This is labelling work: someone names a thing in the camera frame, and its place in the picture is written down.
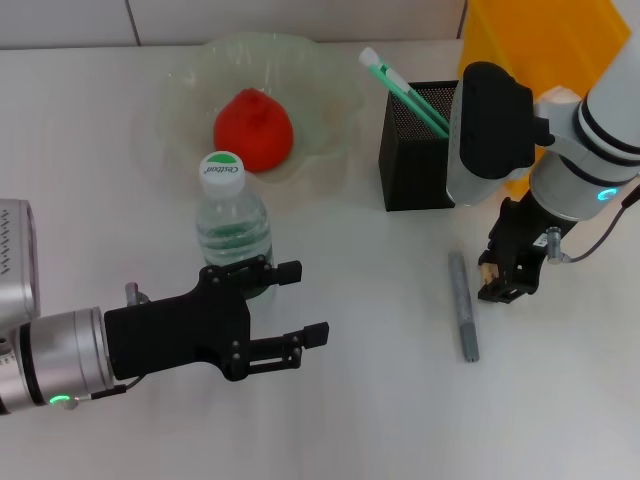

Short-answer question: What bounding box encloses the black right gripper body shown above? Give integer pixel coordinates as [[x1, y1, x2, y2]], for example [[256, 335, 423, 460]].
[[487, 192, 576, 301]]

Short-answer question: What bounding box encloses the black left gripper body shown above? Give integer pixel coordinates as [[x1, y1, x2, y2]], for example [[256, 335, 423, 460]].
[[104, 264, 251, 382]]

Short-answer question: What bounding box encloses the grey pen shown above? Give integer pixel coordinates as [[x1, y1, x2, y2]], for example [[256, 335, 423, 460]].
[[446, 249, 481, 363]]

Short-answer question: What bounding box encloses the clear water bottle green label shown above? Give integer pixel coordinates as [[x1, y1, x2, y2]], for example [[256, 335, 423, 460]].
[[194, 150, 276, 304]]

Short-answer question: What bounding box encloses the red-orange knitted orange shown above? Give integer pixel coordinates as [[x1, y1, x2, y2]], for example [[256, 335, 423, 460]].
[[213, 87, 295, 175]]

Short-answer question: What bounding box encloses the green utility knife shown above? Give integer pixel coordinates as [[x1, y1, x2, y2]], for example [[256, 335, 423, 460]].
[[358, 47, 451, 139]]

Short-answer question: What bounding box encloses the black mesh pen holder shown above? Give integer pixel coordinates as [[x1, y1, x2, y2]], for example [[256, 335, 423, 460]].
[[378, 79, 461, 212]]

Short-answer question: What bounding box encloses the green glass fruit bowl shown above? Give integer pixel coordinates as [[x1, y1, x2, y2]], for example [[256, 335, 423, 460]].
[[158, 30, 366, 189]]

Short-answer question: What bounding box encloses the silver right wrist connector stub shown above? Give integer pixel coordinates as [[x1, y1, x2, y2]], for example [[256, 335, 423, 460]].
[[545, 227, 563, 263]]

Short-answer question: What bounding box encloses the silver wrist connector stub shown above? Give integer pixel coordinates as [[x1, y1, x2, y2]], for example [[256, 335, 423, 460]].
[[545, 227, 563, 263], [124, 282, 152, 307]]

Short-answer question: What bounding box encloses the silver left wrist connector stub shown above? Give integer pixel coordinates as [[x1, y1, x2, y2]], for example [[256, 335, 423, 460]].
[[124, 282, 152, 307]]

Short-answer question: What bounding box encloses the yellow plastic bin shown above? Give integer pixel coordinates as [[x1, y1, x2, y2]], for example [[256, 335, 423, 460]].
[[457, 0, 632, 200]]

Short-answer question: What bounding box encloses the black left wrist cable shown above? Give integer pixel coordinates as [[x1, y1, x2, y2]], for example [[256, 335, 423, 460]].
[[89, 373, 147, 401]]

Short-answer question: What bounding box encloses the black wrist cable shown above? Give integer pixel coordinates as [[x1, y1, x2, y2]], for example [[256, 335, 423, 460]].
[[89, 373, 147, 401], [559, 184, 640, 265]]

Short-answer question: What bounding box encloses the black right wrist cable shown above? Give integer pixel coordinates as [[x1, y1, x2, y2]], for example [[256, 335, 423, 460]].
[[559, 184, 640, 265]]

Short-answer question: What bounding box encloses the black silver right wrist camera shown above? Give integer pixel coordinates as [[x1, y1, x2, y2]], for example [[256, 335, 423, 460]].
[[444, 62, 556, 207]]

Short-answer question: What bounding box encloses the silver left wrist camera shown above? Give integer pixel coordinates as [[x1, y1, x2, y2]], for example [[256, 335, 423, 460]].
[[0, 198, 43, 321]]

